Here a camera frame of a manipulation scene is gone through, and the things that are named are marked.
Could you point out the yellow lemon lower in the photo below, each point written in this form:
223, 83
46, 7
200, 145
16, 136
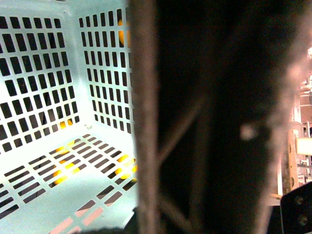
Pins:
61, 175

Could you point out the brown basket handle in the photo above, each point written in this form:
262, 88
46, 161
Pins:
214, 82

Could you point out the light blue plastic basket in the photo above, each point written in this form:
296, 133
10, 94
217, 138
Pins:
65, 93

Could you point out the black metal bracket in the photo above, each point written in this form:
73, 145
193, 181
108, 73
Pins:
296, 210

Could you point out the yellow lemon upper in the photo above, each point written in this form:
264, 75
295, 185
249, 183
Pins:
127, 167

